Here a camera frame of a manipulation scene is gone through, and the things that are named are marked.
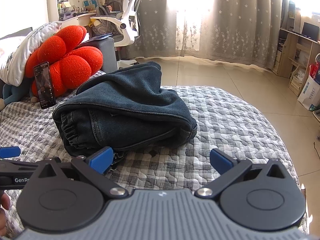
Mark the black smartphone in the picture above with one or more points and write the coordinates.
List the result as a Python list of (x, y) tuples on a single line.
[(45, 85)]

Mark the grey checkered quilt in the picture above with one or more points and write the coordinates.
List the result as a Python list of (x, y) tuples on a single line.
[(225, 120)]

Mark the white paper shopping bag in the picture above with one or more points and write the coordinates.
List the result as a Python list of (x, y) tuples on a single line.
[(308, 92)]

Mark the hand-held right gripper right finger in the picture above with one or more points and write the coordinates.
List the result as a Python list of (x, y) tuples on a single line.
[(221, 158)]

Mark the orange pumpkin cushion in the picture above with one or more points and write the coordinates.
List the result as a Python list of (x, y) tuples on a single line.
[(70, 65)]

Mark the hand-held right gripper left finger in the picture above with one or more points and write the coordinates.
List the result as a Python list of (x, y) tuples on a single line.
[(101, 159)]

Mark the grey star curtain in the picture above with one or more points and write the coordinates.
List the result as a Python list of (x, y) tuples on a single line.
[(155, 17), (250, 25)]

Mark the white office chair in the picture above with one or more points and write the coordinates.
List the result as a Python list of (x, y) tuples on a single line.
[(130, 12)]

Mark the wooden desk unit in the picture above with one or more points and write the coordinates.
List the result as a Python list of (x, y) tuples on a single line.
[(290, 55)]

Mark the blue plush toy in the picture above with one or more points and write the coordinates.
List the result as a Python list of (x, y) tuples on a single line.
[(15, 95)]

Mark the white printed pillow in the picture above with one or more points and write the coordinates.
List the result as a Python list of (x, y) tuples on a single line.
[(20, 52)]

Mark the dark blue jeans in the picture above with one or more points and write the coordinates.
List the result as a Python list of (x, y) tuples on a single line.
[(125, 105)]

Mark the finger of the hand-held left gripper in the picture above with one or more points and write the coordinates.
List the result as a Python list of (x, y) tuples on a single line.
[(10, 152), (22, 165)]

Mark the dark blue folder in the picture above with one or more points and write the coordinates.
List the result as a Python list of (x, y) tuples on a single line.
[(100, 37)]

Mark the person's left hand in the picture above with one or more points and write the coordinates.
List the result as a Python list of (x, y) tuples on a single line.
[(3, 201)]

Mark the grey bag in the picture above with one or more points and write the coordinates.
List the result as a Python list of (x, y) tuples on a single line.
[(105, 12)]

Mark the black monitor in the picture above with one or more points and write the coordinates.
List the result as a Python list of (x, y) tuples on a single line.
[(310, 31)]

